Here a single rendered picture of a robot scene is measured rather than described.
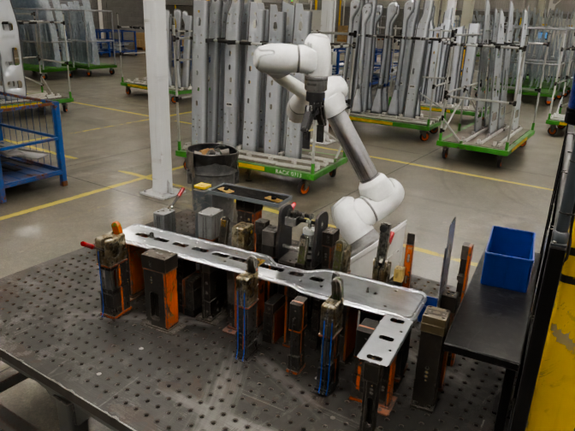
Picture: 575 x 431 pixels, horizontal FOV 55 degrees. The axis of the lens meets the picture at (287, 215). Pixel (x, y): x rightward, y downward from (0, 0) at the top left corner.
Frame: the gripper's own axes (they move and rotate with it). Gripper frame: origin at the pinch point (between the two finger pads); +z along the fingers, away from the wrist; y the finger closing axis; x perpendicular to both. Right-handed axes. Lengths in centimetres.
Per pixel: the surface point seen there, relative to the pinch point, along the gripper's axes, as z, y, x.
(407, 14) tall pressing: -51, -752, -170
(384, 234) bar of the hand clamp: 29.1, 9.6, 35.5
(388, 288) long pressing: 46, 19, 42
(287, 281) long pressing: 46, 33, 6
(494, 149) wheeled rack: 118, -590, 14
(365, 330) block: 48, 47, 43
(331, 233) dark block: 34.3, 6.3, 12.8
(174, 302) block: 64, 41, -41
